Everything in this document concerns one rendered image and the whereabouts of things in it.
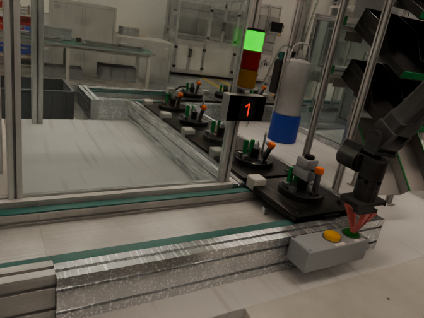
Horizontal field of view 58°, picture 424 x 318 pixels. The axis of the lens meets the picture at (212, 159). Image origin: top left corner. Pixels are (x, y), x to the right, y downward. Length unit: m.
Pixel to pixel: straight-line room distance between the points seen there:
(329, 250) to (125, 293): 0.48
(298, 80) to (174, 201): 1.18
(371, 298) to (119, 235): 0.62
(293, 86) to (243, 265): 1.30
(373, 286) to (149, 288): 0.56
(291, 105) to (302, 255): 1.24
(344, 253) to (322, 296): 0.12
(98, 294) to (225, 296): 0.28
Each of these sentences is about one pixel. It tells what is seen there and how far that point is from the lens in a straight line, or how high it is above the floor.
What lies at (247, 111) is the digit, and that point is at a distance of 1.08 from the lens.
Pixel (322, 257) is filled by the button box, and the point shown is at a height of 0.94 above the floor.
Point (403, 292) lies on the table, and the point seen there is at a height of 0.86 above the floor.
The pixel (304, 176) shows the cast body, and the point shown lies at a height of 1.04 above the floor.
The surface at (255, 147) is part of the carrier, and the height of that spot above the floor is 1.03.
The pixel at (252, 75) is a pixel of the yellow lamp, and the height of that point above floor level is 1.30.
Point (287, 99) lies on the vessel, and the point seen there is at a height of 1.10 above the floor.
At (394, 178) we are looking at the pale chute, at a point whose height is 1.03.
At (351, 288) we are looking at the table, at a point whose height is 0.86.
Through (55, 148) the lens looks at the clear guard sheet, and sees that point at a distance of 0.98.
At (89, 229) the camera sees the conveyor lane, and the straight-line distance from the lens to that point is 0.96.
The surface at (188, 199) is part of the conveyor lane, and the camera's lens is 1.08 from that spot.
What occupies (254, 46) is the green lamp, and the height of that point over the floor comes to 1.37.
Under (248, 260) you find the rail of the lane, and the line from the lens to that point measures 0.92.
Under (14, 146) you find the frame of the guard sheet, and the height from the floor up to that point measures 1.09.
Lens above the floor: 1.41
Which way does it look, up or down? 20 degrees down
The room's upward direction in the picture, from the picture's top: 9 degrees clockwise
